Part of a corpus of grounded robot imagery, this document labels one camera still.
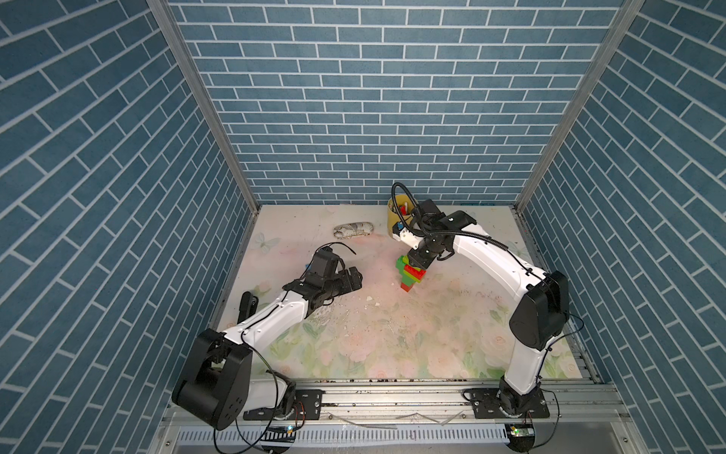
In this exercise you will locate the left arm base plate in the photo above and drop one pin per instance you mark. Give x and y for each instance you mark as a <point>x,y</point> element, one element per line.
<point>304,404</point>

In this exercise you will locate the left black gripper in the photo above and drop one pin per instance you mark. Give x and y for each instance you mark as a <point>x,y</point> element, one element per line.
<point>346,284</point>

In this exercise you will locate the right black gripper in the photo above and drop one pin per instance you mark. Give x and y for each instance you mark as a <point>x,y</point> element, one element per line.
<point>415,261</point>

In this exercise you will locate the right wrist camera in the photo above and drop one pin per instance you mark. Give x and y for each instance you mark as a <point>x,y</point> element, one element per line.
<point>400,233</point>

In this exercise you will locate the red long lego brick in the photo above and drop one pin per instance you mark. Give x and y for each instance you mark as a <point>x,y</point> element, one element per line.
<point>419,273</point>

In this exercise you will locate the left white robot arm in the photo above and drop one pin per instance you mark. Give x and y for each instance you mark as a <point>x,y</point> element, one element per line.
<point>216,383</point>

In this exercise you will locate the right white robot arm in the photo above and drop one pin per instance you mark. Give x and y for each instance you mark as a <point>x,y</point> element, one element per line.
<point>542,301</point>

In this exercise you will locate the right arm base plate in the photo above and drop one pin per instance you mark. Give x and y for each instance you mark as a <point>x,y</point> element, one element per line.
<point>505,403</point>

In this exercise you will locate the floral table mat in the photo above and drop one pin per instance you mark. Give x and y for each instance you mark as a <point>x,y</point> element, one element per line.
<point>453,324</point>

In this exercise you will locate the lime lego brick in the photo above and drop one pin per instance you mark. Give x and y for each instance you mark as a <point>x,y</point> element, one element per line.
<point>408,280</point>
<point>403,265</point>

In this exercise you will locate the yellow cup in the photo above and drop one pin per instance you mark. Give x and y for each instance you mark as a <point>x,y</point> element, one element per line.
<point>401,205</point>

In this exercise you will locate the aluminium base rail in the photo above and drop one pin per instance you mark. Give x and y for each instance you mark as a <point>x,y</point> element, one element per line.
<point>571,416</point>

